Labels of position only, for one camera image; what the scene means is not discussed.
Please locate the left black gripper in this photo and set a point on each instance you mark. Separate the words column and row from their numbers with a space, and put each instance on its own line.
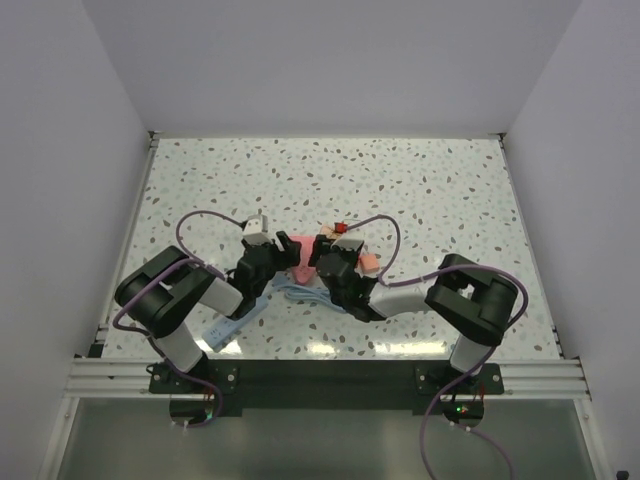
column 287, row 257

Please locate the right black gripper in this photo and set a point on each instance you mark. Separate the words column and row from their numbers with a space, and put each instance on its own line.
column 322, row 244

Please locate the beige cube socket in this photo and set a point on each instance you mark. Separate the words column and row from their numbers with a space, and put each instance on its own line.
column 328, row 232

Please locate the pink triangular power socket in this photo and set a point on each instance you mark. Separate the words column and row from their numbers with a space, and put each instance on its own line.
column 303, row 273

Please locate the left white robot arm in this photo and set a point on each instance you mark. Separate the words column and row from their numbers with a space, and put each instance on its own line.
column 162, row 293

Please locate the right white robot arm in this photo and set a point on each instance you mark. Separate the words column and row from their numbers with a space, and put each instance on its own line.
column 480, row 302

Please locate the small pink plug adapter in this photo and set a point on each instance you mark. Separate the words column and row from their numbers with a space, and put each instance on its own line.
column 369, row 264

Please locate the light blue power strip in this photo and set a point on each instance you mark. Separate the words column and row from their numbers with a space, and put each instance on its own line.
column 224, row 329

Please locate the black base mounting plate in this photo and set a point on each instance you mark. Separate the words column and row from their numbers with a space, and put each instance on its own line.
column 228, row 387

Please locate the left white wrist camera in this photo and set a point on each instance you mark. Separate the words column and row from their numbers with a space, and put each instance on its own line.
column 255, row 228

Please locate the aluminium frame rail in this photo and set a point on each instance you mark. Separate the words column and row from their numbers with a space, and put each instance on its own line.
column 101, row 378

